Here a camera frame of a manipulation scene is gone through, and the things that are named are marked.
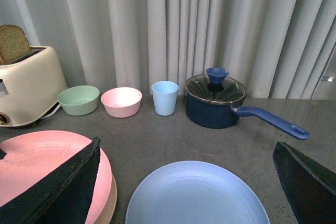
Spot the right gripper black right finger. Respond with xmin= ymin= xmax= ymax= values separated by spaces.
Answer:
xmin=272 ymin=142 xmax=335 ymax=223

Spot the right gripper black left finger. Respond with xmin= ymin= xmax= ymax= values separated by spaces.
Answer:
xmin=1 ymin=137 xmax=100 ymax=223

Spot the cream white plate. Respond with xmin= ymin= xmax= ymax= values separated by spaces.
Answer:
xmin=95 ymin=174 xmax=118 ymax=224

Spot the pink plate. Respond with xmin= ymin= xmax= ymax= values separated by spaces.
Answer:
xmin=1 ymin=131 xmax=112 ymax=223

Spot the light blue plate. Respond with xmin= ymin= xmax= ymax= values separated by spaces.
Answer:
xmin=125 ymin=161 xmax=270 ymax=223

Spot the green bowl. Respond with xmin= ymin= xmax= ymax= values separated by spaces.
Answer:
xmin=58 ymin=86 xmax=100 ymax=116

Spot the pink bowl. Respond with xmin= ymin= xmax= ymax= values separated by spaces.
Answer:
xmin=101 ymin=87 xmax=142 ymax=118

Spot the cream white toaster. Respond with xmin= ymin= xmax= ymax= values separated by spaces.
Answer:
xmin=1 ymin=46 xmax=68 ymax=127

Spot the dark blue saucepan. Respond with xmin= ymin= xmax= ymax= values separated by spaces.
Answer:
xmin=186 ymin=87 xmax=310 ymax=140

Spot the glass pot lid blue knob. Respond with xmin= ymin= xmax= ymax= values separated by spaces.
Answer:
xmin=185 ymin=67 xmax=247 ymax=104

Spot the light blue cup right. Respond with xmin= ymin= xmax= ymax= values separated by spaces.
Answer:
xmin=151 ymin=81 xmax=179 ymax=116

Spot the bread slice in toaster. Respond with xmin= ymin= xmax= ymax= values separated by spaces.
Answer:
xmin=1 ymin=25 xmax=31 ymax=65

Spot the grey curtain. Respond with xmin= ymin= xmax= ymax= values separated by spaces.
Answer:
xmin=1 ymin=0 xmax=335 ymax=99

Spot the white toaster power cable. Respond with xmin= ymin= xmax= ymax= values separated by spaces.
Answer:
xmin=41 ymin=103 xmax=61 ymax=119

